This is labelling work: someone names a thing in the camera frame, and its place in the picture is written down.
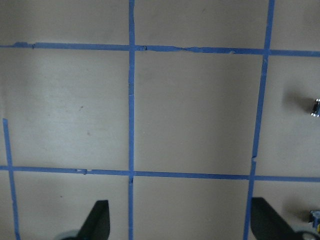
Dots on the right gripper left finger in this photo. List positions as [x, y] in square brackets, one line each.
[97, 224]

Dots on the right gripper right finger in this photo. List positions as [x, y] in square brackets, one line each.
[267, 224]

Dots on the yellow push button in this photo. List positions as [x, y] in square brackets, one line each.
[314, 219]

